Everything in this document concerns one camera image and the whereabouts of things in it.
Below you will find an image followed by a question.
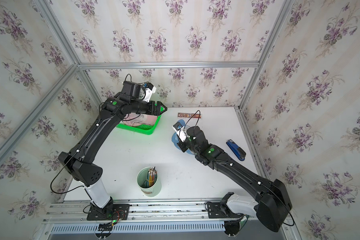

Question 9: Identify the blue stapler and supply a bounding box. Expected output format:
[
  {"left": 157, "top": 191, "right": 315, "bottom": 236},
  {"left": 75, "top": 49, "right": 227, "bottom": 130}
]
[{"left": 226, "top": 140, "right": 247, "bottom": 162}]

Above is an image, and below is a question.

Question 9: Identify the pink baseball cap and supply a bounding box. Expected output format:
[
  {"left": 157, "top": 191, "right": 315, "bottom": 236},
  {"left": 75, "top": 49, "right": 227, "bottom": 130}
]
[{"left": 123, "top": 113, "right": 158, "bottom": 127}]

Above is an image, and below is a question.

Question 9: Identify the green pencil cup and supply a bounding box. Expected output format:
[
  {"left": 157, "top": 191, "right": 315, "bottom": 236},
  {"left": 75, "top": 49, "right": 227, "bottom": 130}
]
[{"left": 137, "top": 167, "right": 162, "bottom": 198}]

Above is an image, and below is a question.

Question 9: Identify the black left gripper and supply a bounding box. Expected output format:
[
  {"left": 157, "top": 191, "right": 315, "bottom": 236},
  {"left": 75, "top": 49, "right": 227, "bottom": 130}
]
[{"left": 128, "top": 99, "right": 168, "bottom": 115}]

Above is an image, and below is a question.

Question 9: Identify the coloured pencils bundle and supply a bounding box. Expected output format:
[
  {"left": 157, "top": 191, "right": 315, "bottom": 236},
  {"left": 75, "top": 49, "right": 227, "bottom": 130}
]
[{"left": 145, "top": 167, "right": 157, "bottom": 188}]

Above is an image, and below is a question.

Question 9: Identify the green plastic basket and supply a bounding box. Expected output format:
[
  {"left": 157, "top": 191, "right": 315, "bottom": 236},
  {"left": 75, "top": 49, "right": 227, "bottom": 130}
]
[{"left": 117, "top": 116, "right": 161, "bottom": 135}]

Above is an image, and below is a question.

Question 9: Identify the light blue baseball cap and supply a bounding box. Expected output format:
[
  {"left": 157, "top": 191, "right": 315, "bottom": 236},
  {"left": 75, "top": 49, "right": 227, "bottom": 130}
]
[{"left": 172, "top": 119, "right": 195, "bottom": 150}]

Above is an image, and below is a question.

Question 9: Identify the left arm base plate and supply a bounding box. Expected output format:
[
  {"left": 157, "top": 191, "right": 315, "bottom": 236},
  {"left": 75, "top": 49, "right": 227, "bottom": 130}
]
[{"left": 87, "top": 204, "right": 130, "bottom": 221}]

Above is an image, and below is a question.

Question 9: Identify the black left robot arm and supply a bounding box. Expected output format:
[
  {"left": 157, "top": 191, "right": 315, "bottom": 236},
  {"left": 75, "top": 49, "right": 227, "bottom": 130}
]
[{"left": 58, "top": 81, "right": 167, "bottom": 215}]

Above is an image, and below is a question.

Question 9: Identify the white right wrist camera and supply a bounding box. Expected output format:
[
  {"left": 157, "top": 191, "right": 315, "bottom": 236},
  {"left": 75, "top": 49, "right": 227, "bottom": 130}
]
[{"left": 172, "top": 119, "right": 188, "bottom": 144}]

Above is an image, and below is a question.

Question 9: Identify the red cigarette carton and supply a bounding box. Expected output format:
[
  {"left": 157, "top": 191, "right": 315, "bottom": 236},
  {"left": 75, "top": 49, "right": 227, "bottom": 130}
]
[{"left": 177, "top": 113, "right": 202, "bottom": 119}]

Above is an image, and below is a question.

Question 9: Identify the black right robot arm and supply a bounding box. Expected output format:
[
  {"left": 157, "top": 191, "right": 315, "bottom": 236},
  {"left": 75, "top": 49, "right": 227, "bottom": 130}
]
[{"left": 173, "top": 123, "right": 293, "bottom": 232}]

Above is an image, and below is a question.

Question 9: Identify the aluminium mounting rail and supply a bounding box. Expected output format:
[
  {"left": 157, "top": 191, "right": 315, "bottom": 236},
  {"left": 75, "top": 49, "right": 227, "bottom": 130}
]
[{"left": 43, "top": 198, "right": 256, "bottom": 223}]

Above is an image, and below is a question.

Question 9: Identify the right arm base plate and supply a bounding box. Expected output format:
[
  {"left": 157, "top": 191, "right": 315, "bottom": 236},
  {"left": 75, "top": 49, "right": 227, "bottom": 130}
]
[{"left": 205, "top": 201, "right": 245, "bottom": 219}]

